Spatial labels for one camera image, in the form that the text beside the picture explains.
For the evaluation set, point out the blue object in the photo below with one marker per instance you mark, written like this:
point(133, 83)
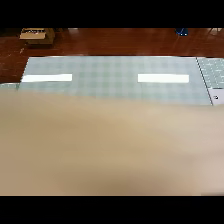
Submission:
point(182, 31)

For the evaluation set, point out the cream T-shirt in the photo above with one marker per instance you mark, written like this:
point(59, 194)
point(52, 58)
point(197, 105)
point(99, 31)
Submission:
point(100, 150)

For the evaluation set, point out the cardboard box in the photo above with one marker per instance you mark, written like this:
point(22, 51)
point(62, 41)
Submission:
point(35, 35)

